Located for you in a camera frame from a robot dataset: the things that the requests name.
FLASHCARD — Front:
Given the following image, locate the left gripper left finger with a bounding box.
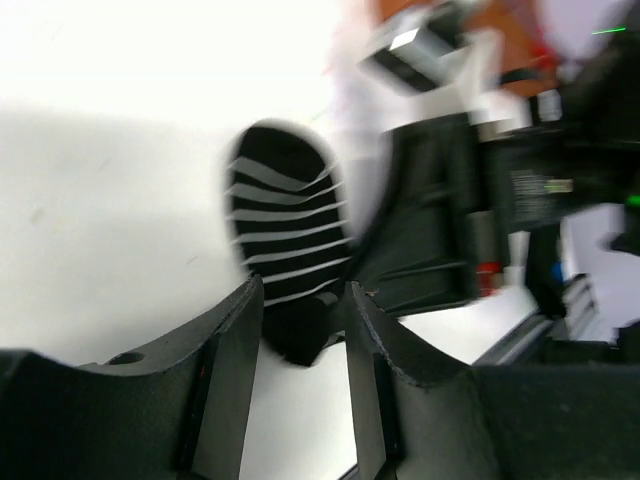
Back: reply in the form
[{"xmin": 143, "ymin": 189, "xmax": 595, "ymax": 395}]
[{"xmin": 1, "ymin": 277, "xmax": 263, "ymax": 479}]

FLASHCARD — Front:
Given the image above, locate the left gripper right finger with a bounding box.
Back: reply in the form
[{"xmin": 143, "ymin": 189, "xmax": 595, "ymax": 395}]
[{"xmin": 344, "ymin": 283, "xmax": 639, "ymax": 479}]

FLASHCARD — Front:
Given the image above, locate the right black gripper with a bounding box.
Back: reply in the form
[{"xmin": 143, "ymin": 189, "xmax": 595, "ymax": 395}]
[{"xmin": 349, "ymin": 113, "xmax": 573, "ymax": 318}]

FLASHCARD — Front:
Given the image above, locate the black white striped sock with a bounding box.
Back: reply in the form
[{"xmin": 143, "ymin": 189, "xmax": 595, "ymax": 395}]
[{"xmin": 225, "ymin": 120, "xmax": 352, "ymax": 367}]

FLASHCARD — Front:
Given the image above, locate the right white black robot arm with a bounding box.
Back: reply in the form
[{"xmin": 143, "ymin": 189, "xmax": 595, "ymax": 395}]
[{"xmin": 352, "ymin": 1, "xmax": 639, "ymax": 321}]

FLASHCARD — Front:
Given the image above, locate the aluminium front rail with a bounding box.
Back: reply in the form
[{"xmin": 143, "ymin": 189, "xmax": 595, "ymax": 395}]
[{"xmin": 469, "ymin": 294, "xmax": 621, "ymax": 369}]

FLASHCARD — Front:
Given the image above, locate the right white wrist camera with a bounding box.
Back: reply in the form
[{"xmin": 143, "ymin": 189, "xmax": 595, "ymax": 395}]
[{"xmin": 363, "ymin": 1, "xmax": 538, "ymax": 124}]

